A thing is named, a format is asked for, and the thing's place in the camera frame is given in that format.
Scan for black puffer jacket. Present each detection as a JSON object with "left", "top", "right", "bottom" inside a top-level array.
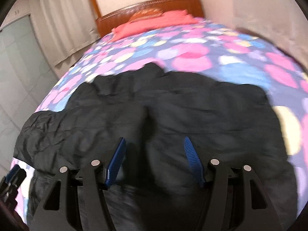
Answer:
[{"left": 14, "top": 64, "right": 298, "bottom": 230}]

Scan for wooden headboard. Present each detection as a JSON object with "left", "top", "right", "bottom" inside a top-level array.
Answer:
[{"left": 95, "top": 0, "right": 205, "bottom": 37}]

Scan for orange embroidered pillow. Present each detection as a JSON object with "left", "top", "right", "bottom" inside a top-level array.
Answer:
[{"left": 128, "top": 8, "right": 163, "bottom": 23}]

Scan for frosted glass wardrobe doors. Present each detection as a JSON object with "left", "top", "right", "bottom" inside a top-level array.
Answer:
[{"left": 0, "top": 16, "right": 57, "bottom": 176}]

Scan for beige side curtain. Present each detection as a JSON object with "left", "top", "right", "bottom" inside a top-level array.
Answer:
[{"left": 233, "top": 0, "right": 307, "bottom": 67}]

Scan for colourful circle-pattern bedspread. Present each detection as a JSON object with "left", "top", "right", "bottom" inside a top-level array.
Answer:
[{"left": 9, "top": 16, "right": 308, "bottom": 222}]

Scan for red blanket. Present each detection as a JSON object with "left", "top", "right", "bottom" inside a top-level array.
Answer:
[{"left": 111, "top": 10, "right": 199, "bottom": 42}]

